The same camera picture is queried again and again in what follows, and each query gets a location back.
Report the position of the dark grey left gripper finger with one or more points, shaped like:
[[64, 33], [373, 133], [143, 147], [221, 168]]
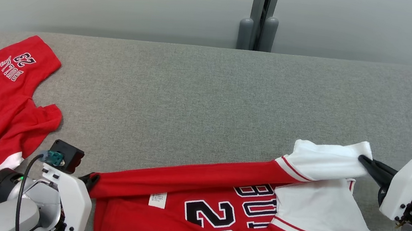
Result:
[[90, 182]]

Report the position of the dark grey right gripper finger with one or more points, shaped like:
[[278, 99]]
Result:
[[383, 180], [380, 167]]

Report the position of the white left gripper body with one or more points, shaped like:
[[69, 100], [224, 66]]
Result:
[[74, 206]]

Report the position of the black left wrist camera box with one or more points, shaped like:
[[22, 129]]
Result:
[[67, 154]]

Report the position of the grey partition post rounded feet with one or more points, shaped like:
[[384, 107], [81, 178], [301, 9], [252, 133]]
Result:
[[262, 14]]

